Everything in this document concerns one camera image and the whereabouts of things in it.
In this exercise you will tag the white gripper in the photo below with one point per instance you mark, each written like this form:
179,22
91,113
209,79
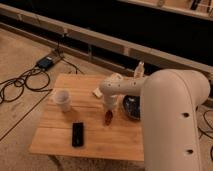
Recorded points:
110,102

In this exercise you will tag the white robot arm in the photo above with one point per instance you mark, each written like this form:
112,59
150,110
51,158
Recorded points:
168,102

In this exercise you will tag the dark ceramic bowl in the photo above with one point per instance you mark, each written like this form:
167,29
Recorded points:
131,105

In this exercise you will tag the white ceramic cup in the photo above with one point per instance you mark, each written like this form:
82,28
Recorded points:
62,99

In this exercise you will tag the beige sponge block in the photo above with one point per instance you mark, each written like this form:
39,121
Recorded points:
97,93

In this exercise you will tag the clear plastic bottle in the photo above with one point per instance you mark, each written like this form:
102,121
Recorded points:
139,71

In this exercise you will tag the wooden table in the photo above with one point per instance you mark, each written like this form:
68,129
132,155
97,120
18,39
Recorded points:
121,140

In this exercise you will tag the black power adapter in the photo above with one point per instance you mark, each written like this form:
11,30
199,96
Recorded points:
45,63

